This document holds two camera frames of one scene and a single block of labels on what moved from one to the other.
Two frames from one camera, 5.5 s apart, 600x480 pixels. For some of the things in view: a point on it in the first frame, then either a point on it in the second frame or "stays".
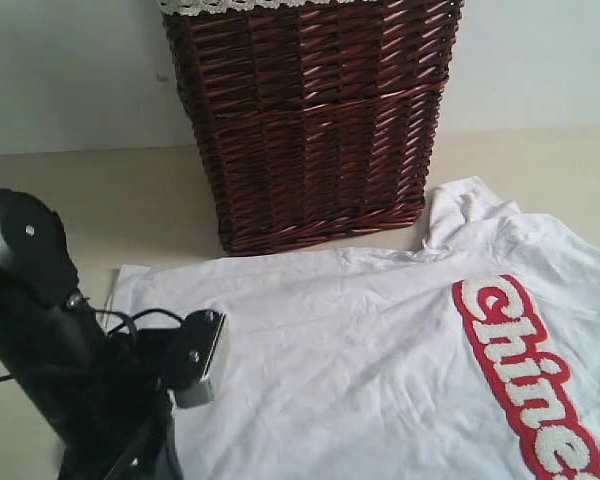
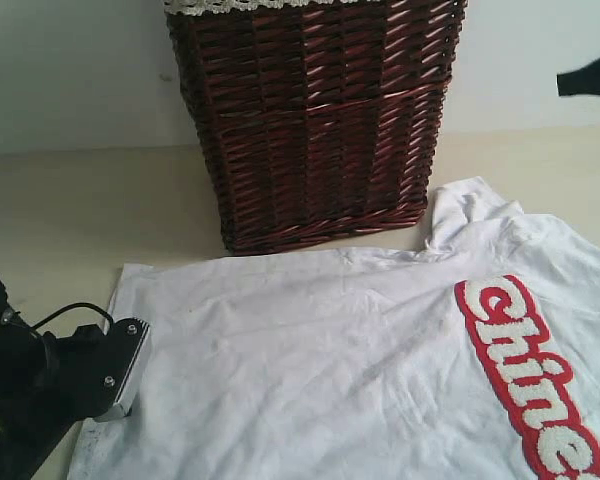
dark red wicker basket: x=314 y=122 stays
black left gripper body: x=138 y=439 to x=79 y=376
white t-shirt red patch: x=489 y=352 stays
